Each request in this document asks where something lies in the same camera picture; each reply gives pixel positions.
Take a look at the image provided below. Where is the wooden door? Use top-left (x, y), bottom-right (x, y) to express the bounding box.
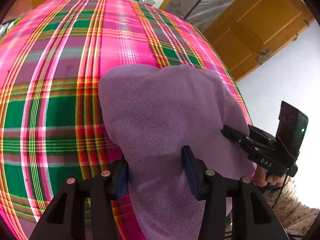
top-left (203, 0), bottom-right (315, 81)

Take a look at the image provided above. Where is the purple fleece garment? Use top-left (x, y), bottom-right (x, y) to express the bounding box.
top-left (99, 64), bottom-right (255, 239)

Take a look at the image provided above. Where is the pink plaid bed sheet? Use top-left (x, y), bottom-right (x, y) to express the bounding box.
top-left (1, 0), bottom-right (251, 239)

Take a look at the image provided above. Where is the person's right hand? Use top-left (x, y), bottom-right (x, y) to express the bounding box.
top-left (253, 166), bottom-right (286, 187)

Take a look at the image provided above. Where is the floral sleeve right forearm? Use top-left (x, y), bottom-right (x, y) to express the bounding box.
top-left (273, 178), bottom-right (319, 235)

